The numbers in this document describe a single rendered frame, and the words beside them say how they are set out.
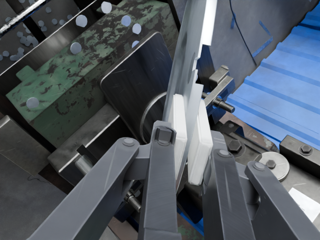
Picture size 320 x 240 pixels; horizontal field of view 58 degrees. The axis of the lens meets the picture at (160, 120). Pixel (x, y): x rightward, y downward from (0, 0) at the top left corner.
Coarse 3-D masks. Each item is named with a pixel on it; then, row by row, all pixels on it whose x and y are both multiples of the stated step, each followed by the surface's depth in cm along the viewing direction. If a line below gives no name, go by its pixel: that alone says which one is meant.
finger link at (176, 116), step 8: (176, 96) 21; (176, 104) 20; (176, 112) 19; (184, 112) 19; (168, 120) 22; (176, 120) 18; (184, 120) 18; (176, 128) 17; (184, 128) 17; (176, 136) 16; (184, 136) 16; (176, 144) 16; (184, 144) 16; (176, 152) 16; (176, 160) 16; (176, 168) 17; (176, 176) 17
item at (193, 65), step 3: (192, 57) 21; (192, 60) 20; (195, 60) 19; (192, 63) 20; (195, 63) 19; (192, 66) 20; (195, 66) 19; (189, 69) 21; (192, 69) 19; (195, 69) 19; (189, 72) 21; (189, 75) 21; (189, 78) 20; (189, 81) 20
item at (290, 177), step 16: (240, 144) 50; (256, 144) 54; (240, 160) 49; (256, 160) 49; (272, 160) 48; (288, 176) 48; (304, 176) 47; (192, 192) 52; (304, 192) 46; (304, 208) 44
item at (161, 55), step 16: (144, 48) 48; (160, 48) 50; (128, 64) 47; (144, 64) 49; (160, 64) 52; (112, 80) 47; (128, 80) 49; (144, 80) 51; (160, 80) 54; (112, 96) 48; (128, 96) 50; (144, 96) 53; (160, 96) 55; (128, 112) 52; (144, 112) 55; (160, 112) 57; (128, 128) 55; (144, 128) 56; (144, 144) 59
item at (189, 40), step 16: (192, 0) 30; (208, 0) 19; (192, 16) 27; (208, 16) 19; (192, 32) 24; (208, 32) 19; (176, 48) 43; (192, 48) 22; (176, 64) 38; (176, 80) 39; (192, 80) 19; (192, 96) 19; (192, 112) 19; (192, 128) 19; (176, 192) 22
